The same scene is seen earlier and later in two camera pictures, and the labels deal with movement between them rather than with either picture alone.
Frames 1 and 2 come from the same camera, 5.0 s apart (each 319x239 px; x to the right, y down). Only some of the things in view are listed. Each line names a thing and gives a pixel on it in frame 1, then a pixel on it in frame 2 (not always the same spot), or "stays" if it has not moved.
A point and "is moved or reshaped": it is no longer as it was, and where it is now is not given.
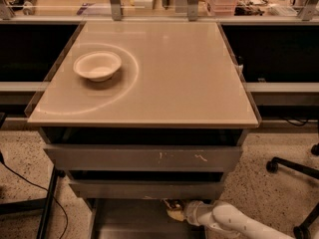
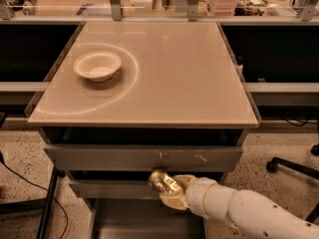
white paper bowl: x=97 y=66 stays
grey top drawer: x=145 y=157 stays
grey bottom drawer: x=139 y=218 stays
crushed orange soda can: x=175 y=204 is moved or reshaped
